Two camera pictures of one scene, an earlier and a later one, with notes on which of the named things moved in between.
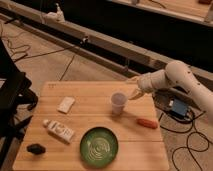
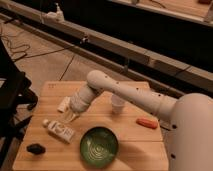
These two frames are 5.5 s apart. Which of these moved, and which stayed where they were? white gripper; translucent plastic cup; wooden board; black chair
Moved: white gripper
Stayed: translucent plastic cup; black chair; wooden board
